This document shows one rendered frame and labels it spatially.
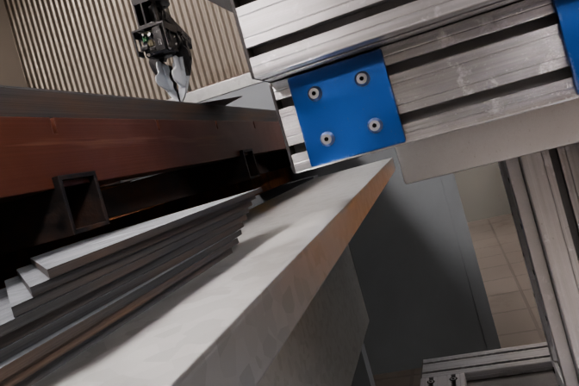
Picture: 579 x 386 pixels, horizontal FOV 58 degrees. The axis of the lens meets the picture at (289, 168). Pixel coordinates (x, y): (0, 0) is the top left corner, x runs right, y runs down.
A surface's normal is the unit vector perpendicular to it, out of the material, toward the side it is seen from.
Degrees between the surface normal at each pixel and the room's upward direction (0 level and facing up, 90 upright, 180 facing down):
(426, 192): 90
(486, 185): 90
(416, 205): 90
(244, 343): 90
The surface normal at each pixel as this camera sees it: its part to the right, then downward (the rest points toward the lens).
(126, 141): 0.93, -0.26
